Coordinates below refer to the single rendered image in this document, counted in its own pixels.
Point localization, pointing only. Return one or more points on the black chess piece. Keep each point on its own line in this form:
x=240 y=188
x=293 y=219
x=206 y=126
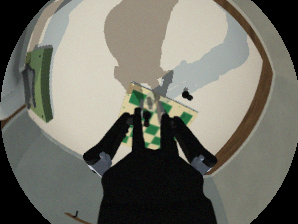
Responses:
x=146 y=116

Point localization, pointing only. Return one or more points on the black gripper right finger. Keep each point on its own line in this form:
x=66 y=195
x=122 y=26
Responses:
x=195 y=153

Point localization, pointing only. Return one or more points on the green and cream chessboard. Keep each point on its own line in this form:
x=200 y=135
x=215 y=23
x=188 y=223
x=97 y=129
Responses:
x=152 y=133

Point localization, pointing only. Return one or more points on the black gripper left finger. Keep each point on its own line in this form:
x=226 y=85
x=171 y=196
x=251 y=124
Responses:
x=99 y=157

